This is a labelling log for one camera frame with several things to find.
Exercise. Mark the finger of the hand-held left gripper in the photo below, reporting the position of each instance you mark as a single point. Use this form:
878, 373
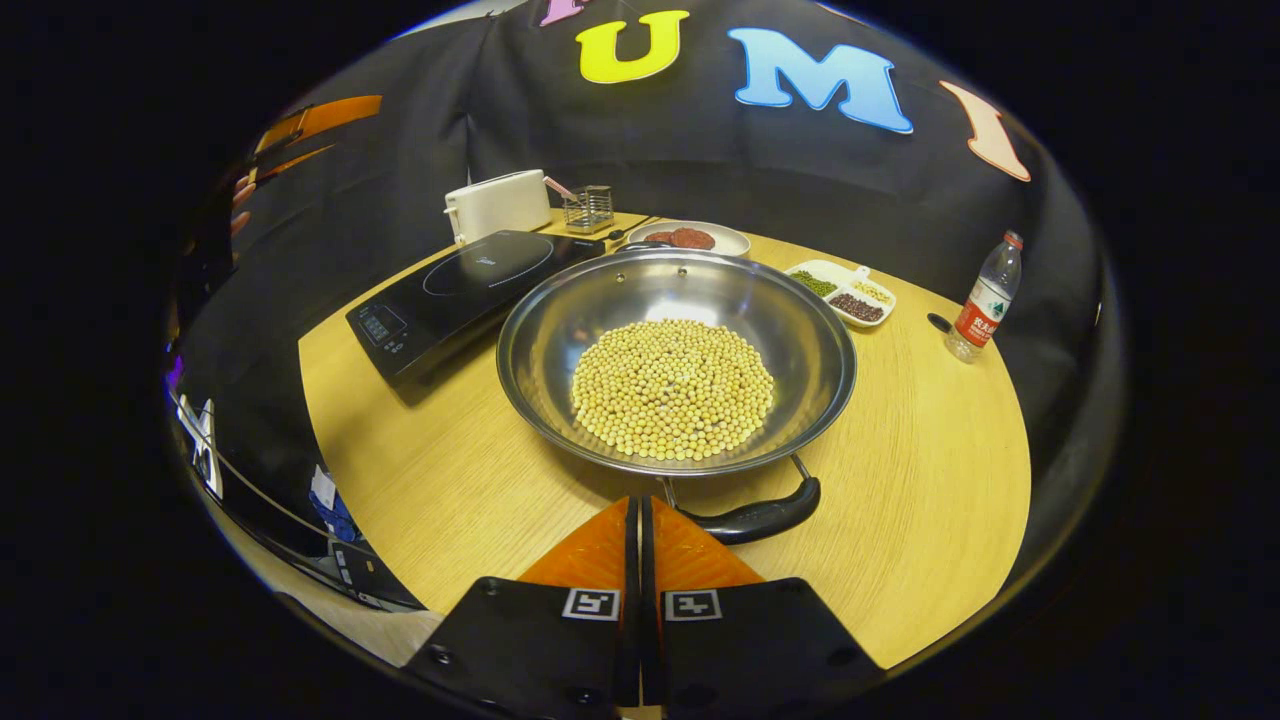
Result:
290, 165
330, 118

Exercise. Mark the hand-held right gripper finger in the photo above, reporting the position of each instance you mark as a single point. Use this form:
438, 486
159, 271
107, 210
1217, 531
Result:
633, 580
648, 580

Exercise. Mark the clear water bottle red label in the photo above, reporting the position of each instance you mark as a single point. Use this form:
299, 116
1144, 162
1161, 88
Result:
985, 300

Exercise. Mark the white toaster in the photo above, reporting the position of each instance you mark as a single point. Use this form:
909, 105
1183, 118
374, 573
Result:
495, 205

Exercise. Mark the blue crumpled bag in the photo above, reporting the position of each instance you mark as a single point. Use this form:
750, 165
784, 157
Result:
335, 510

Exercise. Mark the pink straw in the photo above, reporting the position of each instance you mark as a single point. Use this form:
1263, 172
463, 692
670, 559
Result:
560, 188

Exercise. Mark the pile of soybeans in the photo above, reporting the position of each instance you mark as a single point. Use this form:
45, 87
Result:
670, 390

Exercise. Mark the black induction cooktop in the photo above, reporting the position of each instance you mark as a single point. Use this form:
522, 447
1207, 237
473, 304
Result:
470, 290

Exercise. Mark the white divided bean dish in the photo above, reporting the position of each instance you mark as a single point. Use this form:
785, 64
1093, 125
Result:
845, 295

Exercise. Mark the white round plate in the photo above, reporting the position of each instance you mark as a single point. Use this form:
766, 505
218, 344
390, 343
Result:
732, 240

